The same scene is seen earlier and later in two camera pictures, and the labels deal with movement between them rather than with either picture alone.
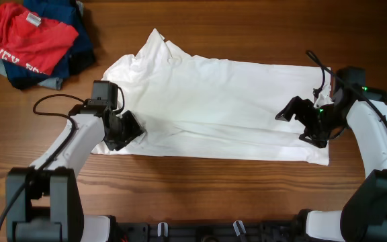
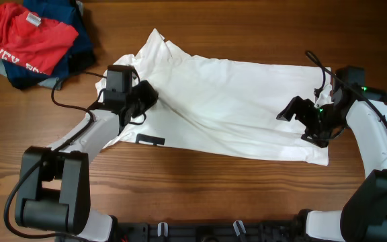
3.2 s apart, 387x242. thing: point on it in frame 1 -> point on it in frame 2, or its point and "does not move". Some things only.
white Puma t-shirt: (195, 105) does not move
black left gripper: (134, 128) -> (148, 92)
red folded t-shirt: (35, 42) does not move
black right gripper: (318, 138) does not move
